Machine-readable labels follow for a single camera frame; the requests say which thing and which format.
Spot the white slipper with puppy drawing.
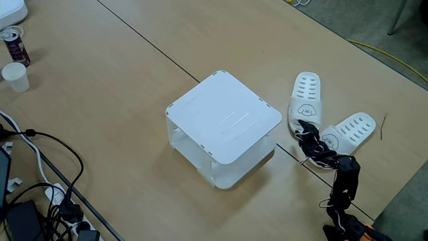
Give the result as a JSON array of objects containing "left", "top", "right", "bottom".
[
  {"left": 307, "top": 112, "right": 377, "bottom": 169},
  {"left": 288, "top": 71, "right": 323, "bottom": 135}
]

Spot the white plastic shoe rack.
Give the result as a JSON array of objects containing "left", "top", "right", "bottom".
[{"left": 165, "top": 70, "right": 284, "bottom": 191}]

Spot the grey metal leg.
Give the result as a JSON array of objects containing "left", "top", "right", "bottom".
[{"left": 387, "top": 0, "right": 409, "bottom": 36}]

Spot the black plug adapter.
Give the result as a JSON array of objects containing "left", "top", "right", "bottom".
[{"left": 76, "top": 229, "right": 101, "bottom": 241}]

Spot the white power strip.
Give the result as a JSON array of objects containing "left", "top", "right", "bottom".
[{"left": 44, "top": 183, "right": 104, "bottom": 241}]

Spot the white paper cup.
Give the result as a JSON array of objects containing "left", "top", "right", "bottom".
[{"left": 1, "top": 62, "right": 30, "bottom": 94}]

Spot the black flat power adapter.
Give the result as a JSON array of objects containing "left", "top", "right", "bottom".
[{"left": 5, "top": 199, "right": 44, "bottom": 241}]

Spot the purple drink can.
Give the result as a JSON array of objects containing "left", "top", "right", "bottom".
[{"left": 3, "top": 29, "right": 31, "bottom": 68}]

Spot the dark laptop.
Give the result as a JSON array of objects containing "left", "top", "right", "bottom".
[{"left": 0, "top": 147, "right": 12, "bottom": 208}]

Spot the white flat device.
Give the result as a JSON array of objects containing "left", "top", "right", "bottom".
[{"left": 0, "top": 0, "right": 29, "bottom": 31}]

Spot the thin dark wire piece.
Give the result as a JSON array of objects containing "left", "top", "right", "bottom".
[{"left": 380, "top": 112, "right": 389, "bottom": 141}]

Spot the yellow cable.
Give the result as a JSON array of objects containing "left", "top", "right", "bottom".
[{"left": 346, "top": 39, "right": 428, "bottom": 84}]

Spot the black power cable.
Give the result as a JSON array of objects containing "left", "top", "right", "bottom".
[{"left": 6, "top": 129, "right": 85, "bottom": 202}]

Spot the black plug with cable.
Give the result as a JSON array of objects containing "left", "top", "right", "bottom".
[{"left": 59, "top": 197, "right": 84, "bottom": 224}]

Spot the white power strip cable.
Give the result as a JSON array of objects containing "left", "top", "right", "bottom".
[{"left": 0, "top": 108, "right": 51, "bottom": 185}]

